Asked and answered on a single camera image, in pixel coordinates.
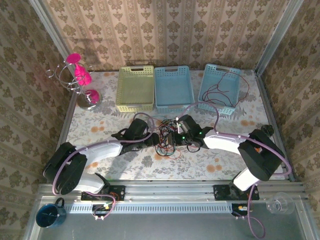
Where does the dark red cable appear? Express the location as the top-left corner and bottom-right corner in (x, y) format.
(201, 71), (251, 107)
(157, 119), (180, 153)

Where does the floral tablecloth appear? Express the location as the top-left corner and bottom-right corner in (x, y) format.
(56, 69), (288, 181)

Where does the yellow plastic basket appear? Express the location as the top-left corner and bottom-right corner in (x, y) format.
(115, 65), (155, 113)

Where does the light blue plastic basket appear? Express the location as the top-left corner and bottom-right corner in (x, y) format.
(197, 63), (242, 116)

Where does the pink wine glass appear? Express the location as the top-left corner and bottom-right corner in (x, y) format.
(65, 52), (93, 86)

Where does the black connector box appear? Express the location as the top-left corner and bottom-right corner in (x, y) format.
(91, 202), (116, 218)
(231, 202), (251, 218)

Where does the clear glass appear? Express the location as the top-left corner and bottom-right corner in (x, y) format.
(265, 192), (296, 215)

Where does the blue mug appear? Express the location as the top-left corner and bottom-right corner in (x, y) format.
(35, 197), (68, 229)

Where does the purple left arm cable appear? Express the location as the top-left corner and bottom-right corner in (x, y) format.
(51, 112), (161, 221)

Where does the aluminium front rail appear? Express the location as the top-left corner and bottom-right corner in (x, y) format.
(37, 179), (307, 202)

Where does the metal wire glass rack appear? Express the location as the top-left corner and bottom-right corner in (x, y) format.
(45, 62), (103, 110)

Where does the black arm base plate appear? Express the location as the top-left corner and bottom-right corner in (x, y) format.
(81, 184), (126, 202)
(213, 184), (260, 202)

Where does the grey slotted cable duct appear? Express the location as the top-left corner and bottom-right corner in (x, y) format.
(67, 201), (233, 214)

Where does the aluminium side rail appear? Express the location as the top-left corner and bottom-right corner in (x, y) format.
(46, 87), (78, 182)
(254, 71), (296, 182)

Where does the aluminium frame post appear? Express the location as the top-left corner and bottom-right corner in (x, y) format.
(27, 0), (73, 68)
(254, 0), (307, 76)

